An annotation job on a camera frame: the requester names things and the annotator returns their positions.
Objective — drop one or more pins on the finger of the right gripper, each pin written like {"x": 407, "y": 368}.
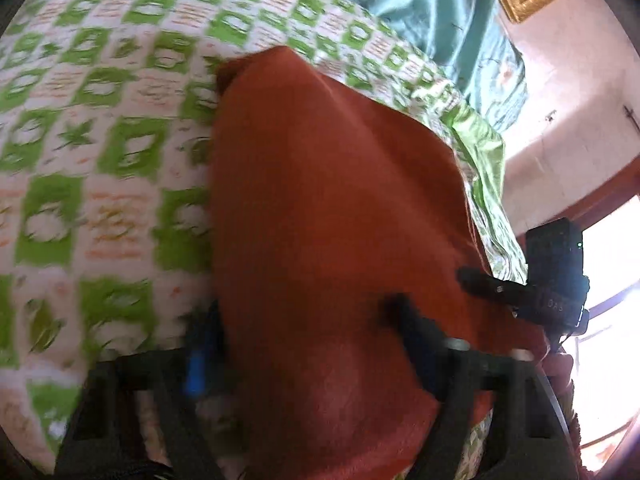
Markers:
{"x": 479, "y": 284}

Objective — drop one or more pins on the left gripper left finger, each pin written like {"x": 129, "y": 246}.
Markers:
{"x": 104, "y": 438}

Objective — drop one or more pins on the person's right hand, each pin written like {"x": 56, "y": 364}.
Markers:
{"x": 558, "y": 368}

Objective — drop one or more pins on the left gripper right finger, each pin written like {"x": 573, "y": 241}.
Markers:
{"x": 527, "y": 437}

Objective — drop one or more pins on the teal floral quilt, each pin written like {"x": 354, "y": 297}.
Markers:
{"x": 466, "y": 40}

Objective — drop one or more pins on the green white checkered bedsheet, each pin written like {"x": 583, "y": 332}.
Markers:
{"x": 106, "y": 115}

